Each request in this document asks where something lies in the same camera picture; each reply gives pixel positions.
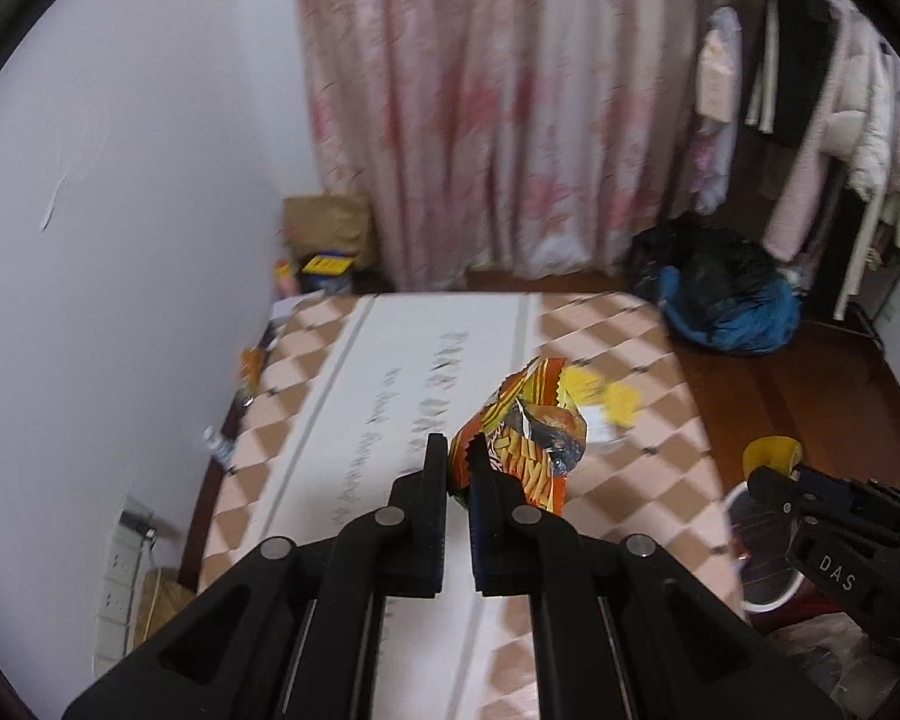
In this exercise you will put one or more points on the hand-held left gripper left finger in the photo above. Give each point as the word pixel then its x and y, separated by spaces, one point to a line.
pixel 431 510

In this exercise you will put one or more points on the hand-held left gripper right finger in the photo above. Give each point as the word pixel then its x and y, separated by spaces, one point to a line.
pixel 480 540

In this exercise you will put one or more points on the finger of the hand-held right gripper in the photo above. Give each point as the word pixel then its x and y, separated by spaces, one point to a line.
pixel 862 502
pixel 776 499

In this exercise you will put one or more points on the small yellow cup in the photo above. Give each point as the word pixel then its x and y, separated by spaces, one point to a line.
pixel 772 451

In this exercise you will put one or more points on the white round bin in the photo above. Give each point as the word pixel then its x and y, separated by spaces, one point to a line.
pixel 757 577

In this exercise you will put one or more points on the orange snack packet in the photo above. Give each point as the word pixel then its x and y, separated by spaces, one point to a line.
pixel 525 435

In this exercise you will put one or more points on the checked tablecloth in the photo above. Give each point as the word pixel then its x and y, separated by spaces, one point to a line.
pixel 390 360

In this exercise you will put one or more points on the blue and black clothes pile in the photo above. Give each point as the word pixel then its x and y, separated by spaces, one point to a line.
pixel 727 300

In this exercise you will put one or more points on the clear spray bottle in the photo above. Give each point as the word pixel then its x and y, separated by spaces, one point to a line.
pixel 217 444

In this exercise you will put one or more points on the orange snack bag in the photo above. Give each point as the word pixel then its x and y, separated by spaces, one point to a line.
pixel 252 371

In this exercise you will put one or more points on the white cardboard box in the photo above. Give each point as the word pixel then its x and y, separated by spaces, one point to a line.
pixel 286 307

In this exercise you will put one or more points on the blue tin with yellow lid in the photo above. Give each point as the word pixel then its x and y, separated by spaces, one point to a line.
pixel 328 270

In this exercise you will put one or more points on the orange bottle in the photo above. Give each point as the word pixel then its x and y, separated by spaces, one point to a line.
pixel 285 277

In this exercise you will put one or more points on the brown cardboard piece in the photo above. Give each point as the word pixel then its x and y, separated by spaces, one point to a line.
pixel 161 604

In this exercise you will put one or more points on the black plug charger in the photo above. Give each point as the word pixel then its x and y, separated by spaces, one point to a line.
pixel 139 525

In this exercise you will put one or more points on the brown paper bag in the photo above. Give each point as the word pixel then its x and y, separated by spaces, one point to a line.
pixel 330 225

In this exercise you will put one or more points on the white power strip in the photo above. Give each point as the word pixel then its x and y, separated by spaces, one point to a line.
pixel 120 585

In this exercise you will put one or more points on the pink fleece coat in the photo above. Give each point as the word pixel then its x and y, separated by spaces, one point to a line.
pixel 810 165

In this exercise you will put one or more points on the white puffer jacket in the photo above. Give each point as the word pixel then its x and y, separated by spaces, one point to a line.
pixel 874 127

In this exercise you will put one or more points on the pink floral curtain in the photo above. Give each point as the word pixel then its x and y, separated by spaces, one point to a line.
pixel 495 105

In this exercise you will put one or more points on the pale hanging shirt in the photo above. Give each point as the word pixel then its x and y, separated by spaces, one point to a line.
pixel 718 90

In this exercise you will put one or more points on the black coat with white stripes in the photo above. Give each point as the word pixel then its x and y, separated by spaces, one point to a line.
pixel 799 37

